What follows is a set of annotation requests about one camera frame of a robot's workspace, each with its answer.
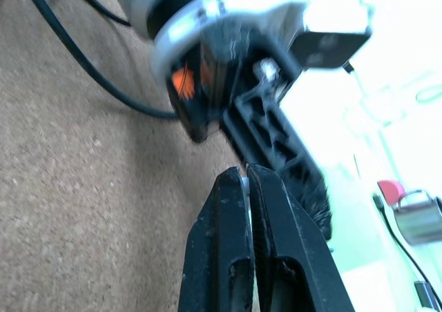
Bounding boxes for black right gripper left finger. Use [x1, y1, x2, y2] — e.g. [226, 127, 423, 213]
[178, 166, 257, 312]

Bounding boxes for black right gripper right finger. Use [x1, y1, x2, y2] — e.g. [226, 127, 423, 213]
[246, 163, 357, 312]

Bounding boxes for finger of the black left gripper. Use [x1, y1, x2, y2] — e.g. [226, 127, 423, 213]
[222, 83, 334, 241]

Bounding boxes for clear plastic box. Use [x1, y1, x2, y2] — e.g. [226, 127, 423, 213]
[341, 68, 442, 188]

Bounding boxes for red round object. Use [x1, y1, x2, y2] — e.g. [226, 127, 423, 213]
[376, 179, 405, 206]

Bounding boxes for shiny metal cup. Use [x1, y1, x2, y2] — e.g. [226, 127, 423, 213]
[394, 188, 442, 246]

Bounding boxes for thin black background cable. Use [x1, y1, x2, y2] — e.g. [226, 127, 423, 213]
[372, 193, 442, 308]

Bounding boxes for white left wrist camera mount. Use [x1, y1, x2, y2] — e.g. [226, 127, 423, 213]
[150, 0, 374, 82]

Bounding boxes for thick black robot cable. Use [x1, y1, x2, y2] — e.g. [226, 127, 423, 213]
[19, 0, 179, 120]

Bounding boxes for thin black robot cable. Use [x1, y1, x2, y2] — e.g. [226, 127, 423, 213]
[71, 0, 131, 27]

